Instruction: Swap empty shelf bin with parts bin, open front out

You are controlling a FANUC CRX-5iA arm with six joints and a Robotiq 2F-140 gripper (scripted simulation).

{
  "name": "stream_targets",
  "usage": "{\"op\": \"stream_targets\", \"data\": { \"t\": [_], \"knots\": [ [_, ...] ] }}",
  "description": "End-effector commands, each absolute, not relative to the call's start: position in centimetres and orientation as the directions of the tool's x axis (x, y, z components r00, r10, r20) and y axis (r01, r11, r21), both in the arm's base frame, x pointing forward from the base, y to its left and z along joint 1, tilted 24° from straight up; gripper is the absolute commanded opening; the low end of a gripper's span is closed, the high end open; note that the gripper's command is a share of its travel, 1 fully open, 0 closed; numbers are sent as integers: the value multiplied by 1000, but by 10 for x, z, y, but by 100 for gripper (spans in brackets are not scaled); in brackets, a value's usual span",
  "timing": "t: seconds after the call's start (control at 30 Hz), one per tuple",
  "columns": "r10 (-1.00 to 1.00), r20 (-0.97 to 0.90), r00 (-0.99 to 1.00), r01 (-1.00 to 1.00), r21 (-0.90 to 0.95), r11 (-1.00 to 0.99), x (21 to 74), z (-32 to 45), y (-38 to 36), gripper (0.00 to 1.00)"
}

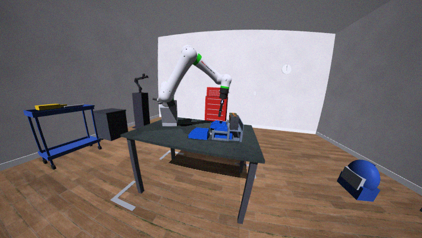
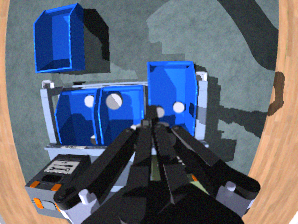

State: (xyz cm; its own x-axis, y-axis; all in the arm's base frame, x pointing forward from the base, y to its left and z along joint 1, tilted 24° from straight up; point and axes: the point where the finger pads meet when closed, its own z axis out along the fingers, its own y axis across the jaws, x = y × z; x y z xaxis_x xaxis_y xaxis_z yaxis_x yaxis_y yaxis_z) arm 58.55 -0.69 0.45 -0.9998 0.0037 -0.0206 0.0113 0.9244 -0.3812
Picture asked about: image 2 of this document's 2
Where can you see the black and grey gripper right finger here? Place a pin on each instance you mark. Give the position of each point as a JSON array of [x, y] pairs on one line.
[[230, 187]]

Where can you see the grey low shelf rack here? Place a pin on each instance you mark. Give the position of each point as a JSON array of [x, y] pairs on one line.
[[54, 149]]

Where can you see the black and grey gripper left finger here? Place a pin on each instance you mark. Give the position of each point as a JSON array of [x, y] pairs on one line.
[[80, 198]]

